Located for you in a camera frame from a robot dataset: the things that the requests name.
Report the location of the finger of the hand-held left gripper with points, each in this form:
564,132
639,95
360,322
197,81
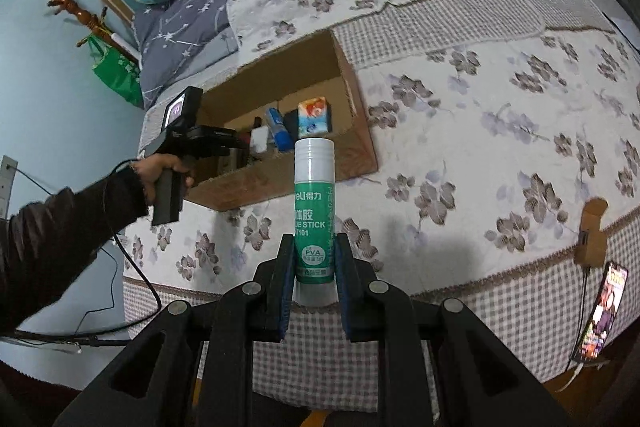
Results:
231,157

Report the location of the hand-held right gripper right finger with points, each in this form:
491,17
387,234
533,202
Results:
344,292

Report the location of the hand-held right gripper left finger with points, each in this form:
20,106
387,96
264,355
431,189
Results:
286,292

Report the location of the white charger block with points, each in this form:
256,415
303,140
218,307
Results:
260,141

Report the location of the brown cardboard box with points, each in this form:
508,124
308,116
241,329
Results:
250,187

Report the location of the clear bottle with blue cap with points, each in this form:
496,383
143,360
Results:
280,132

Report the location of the green glue stick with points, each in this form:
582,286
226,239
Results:
314,207

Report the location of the colourful tissue packet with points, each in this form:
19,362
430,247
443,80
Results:
315,117

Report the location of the person's left forearm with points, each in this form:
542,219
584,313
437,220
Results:
60,237

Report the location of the person's left hand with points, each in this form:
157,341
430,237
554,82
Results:
150,172

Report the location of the green shopping bag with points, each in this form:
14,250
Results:
117,74

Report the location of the grey star-pattern duvet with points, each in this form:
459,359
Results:
185,22

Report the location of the wooden phone holder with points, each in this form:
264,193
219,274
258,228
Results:
592,232

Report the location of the smartphone with lit screen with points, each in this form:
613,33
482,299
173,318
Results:
602,312

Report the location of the white wall socket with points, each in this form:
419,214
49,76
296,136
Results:
7,184

